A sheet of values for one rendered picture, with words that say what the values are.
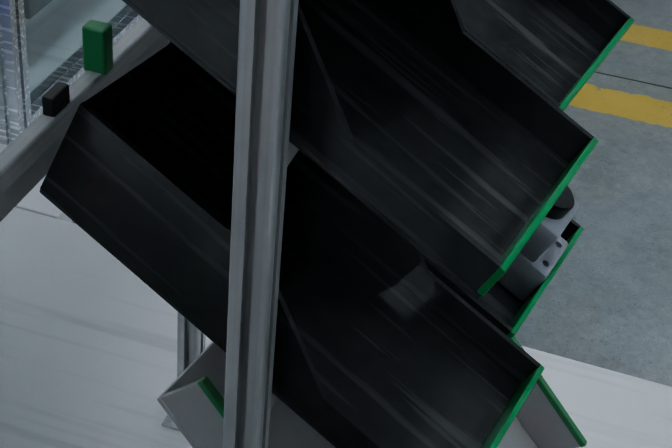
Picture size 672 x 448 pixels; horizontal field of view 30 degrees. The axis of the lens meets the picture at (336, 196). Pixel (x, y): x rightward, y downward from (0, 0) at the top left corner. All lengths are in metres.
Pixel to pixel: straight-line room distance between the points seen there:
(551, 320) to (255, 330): 2.12
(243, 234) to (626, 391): 0.76
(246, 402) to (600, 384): 0.69
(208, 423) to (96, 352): 0.54
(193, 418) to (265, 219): 0.20
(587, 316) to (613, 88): 1.02
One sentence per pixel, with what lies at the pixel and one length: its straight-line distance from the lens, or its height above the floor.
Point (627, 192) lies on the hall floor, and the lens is 3.16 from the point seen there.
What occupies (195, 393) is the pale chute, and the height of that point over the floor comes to 1.20.
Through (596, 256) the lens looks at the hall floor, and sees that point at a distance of 2.92.
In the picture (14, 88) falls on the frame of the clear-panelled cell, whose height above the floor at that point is 0.94.
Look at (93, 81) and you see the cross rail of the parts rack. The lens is 0.79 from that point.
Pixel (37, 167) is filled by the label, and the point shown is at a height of 1.28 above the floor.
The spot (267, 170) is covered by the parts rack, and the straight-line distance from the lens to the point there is 0.55.
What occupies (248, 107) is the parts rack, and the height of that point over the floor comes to 1.43.
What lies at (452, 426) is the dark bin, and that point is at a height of 1.20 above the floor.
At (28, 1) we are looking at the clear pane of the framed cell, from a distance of 1.52.
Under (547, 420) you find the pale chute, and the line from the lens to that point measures 0.99.
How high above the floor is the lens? 1.71
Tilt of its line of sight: 35 degrees down
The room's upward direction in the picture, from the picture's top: 6 degrees clockwise
